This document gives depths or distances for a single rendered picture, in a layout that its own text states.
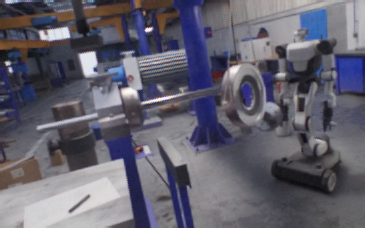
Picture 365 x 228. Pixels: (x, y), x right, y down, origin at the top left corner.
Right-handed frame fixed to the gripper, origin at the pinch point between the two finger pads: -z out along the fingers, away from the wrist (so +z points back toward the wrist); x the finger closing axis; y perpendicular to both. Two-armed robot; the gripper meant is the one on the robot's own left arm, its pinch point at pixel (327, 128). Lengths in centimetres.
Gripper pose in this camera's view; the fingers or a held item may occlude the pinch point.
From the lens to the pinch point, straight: 290.7
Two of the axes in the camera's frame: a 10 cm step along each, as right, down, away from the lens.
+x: -7.5, 0.8, -6.5
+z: -0.2, -10.0, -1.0
